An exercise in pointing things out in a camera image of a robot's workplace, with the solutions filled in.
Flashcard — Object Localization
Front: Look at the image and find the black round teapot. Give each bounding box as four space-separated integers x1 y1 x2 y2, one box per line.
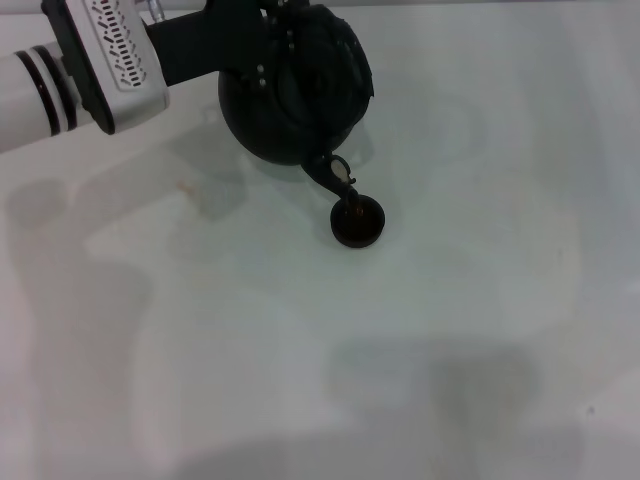
217 0 376 202

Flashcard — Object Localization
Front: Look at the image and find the small dark teacup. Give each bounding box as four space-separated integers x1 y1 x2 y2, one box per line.
329 193 386 249

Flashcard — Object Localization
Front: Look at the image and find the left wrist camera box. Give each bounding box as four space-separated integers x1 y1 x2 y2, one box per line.
40 0 171 135

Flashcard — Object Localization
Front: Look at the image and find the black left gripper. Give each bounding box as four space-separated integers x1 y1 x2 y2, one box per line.
144 0 301 91

